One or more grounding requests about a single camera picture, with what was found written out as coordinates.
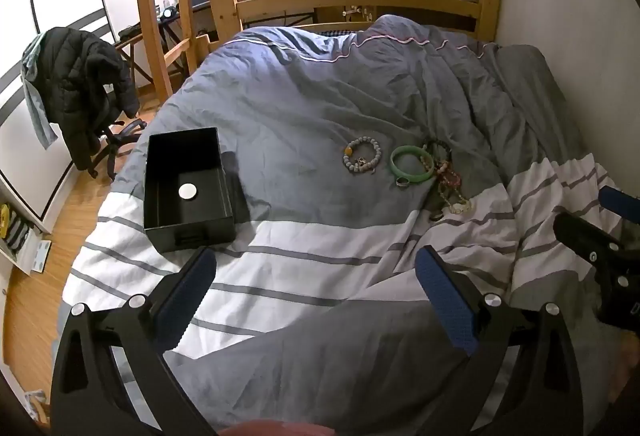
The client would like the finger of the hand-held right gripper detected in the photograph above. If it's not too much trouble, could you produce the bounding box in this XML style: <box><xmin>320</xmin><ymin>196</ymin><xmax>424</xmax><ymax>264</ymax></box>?
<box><xmin>552</xmin><ymin>212</ymin><xmax>640</xmax><ymax>268</ymax></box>
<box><xmin>597</xmin><ymin>186</ymin><xmax>640</xmax><ymax>223</ymax></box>

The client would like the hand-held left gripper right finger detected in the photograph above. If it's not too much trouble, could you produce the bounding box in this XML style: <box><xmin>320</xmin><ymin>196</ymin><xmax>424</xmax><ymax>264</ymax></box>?
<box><xmin>415</xmin><ymin>245</ymin><xmax>586</xmax><ymax>436</ymax></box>

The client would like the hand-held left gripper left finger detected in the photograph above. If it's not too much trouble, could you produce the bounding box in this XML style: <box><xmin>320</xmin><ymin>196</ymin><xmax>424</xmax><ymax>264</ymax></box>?
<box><xmin>50</xmin><ymin>246</ymin><xmax>221</xmax><ymax>436</ymax></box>

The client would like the black storage box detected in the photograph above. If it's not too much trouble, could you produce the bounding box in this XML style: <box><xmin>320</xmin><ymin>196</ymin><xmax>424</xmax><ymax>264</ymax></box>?
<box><xmin>143</xmin><ymin>127</ymin><xmax>237</xmax><ymax>253</ymax></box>

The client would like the translucent bead bracelet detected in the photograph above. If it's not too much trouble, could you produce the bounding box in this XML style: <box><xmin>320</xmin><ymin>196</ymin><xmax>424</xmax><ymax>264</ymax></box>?
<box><xmin>430</xmin><ymin>186</ymin><xmax>473</xmax><ymax>222</ymax></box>

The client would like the green jade bangle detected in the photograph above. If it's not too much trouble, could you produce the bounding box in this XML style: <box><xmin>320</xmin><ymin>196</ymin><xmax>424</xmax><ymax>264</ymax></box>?
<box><xmin>391</xmin><ymin>145</ymin><xmax>435</xmax><ymax>183</ymax></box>

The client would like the plain grey blanket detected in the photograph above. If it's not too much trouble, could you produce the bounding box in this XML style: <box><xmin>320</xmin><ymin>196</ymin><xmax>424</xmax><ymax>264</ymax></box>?
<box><xmin>480</xmin><ymin>43</ymin><xmax>596</xmax><ymax>167</ymax></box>

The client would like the white bathroom scale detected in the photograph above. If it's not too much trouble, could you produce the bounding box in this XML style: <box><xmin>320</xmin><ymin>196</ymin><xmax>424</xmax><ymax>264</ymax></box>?
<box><xmin>27</xmin><ymin>240</ymin><xmax>54</xmax><ymax>275</ymax></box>

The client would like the black office chair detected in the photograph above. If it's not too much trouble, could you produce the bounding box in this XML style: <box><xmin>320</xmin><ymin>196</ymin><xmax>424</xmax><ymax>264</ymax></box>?
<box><xmin>75</xmin><ymin>86</ymin><xmax>148</xmax><ymax>182</ymax></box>

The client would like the white cubby shelf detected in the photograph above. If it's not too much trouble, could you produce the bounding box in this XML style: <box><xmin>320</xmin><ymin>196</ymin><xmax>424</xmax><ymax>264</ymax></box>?
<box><xmin>0</xmin><ymin>186</ymin><xmax>53</xmax><ymax>278</ymax></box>

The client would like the grey white striped duvet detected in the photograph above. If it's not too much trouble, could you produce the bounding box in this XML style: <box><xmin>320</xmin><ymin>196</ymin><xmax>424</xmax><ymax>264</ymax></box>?
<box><xmin>62</xmin><ymin>13</ymin><xmax>618</xmax><ymax>436</ymax></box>

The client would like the light blue cloth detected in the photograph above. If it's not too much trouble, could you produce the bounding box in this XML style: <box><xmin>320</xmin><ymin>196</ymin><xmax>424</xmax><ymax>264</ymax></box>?
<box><xmin>21</xmin><ymin>35</ymin><xmax>62</xmax><ymax>150</ymax></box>

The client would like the black puffer jacket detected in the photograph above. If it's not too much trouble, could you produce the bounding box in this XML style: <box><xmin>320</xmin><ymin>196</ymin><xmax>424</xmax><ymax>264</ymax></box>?
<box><xmin>37</xmin><ymin>27</ymin><xmax>141</xmax><ymax>172</ymax></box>

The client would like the wooden ladder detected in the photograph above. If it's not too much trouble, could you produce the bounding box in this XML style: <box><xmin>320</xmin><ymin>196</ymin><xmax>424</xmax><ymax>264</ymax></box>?
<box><xmin>132</xmin><ymin>0</ymin><xmax>211</xmax><ymax>102</ymax></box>

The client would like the pink bead bracelet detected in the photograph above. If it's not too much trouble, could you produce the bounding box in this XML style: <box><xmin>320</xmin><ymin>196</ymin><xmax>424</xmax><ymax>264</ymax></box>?
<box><xmin>435</xmin><ymin>161</ymin><xmax>461</xmax><ymax>189</ymax></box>

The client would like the dark bead bracelet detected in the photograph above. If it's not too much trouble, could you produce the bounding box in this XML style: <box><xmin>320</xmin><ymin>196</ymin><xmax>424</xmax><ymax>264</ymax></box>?
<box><xmin>422</xmin><ymin>138</ymin><xmax>453</xmax><ymax>167</ymax></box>

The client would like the grey bead bracelet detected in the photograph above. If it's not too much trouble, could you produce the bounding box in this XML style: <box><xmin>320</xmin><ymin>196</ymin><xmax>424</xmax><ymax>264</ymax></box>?
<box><xmin>342</xmin><ymin>138</ymin><xmax>382</xmax><ymax>175</ymax></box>

